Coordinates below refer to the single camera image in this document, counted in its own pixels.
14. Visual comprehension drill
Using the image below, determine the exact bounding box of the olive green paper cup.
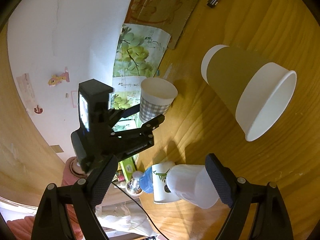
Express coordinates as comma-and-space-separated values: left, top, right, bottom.
201, 44, 297, 141

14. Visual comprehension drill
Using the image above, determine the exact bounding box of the white paper cup leaf print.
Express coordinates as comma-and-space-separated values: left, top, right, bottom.
152, 161, 180, 204

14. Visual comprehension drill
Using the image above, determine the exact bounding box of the translucent white plastic cup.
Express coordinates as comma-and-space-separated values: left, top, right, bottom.
167, 164, 219, 209

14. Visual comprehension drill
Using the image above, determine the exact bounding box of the grape print paper sheet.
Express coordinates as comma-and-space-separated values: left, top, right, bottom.
109, 23, 172, 133

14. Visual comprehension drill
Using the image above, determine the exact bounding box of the grey checkered paper cup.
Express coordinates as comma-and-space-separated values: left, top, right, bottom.
139, 77, 178, 122

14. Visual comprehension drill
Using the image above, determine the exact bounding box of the green tissue box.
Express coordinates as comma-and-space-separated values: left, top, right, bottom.
120, 157, 136, 182

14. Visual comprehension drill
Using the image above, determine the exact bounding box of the yellow fish wall sticker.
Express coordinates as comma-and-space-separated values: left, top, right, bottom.
48, 67, 70, 86

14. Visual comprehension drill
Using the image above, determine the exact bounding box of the red wall sticker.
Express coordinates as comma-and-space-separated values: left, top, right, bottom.
34, 105, 43, 114

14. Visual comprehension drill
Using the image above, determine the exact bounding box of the black cable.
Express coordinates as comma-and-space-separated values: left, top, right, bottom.
111, 181, 167, 240

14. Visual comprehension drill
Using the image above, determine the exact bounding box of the brown cardboard sheet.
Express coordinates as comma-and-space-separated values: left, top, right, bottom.
125, 0, 199, 49

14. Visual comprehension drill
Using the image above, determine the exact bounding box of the pink wall note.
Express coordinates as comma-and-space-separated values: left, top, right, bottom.
71, 90, 78, 108

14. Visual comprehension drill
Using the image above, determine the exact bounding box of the blue plastic cup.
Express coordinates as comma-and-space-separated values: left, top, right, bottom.
139, 166, 153, 193

